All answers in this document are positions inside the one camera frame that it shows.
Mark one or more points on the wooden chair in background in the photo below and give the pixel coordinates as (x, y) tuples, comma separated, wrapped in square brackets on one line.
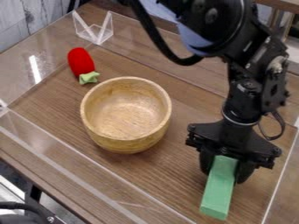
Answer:
[(276, 13)]

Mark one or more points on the green foam block stick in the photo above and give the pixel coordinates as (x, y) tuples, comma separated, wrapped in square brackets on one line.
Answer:
[(219, 187)]

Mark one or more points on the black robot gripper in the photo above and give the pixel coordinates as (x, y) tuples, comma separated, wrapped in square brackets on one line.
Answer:
[(235, 141)]

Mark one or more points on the red plush strawberry toy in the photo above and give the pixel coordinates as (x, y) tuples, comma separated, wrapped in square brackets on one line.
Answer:
[(81, 66)]

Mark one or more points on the brown wooden bowl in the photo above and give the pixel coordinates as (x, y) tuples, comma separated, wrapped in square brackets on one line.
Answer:
[(125, 112)]

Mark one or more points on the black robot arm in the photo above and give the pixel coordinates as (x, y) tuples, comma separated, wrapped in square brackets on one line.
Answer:
[(220, 28)]

